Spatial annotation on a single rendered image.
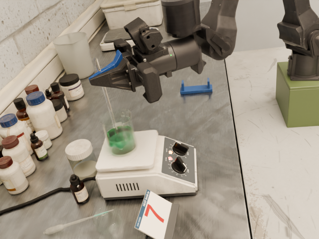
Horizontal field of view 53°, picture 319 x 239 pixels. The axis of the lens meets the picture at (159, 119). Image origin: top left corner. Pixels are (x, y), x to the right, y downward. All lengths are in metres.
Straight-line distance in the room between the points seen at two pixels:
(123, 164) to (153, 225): 0.13
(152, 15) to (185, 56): 1.11
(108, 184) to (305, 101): 0.48
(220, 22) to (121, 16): 1.14
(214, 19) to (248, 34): 1.50
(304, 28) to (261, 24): 1.37
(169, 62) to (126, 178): 0.24
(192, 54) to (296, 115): 0.34
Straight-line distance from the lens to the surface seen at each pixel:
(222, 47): 0.61
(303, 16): 0.76
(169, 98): 1.00
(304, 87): 0.80
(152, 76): 0.51
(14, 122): 0.90
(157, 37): 0.54
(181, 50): 0.60
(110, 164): 0.65
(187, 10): 0.58
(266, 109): 0.92
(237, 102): 0.95
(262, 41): 2.15
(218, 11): 0.63
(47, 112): 0.92
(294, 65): 0.82
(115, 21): 1.74
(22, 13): 1.27
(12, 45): 1.18
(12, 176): 0.80
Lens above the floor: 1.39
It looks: 33 degrees down
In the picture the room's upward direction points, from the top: 11 degrees counter-clockwise
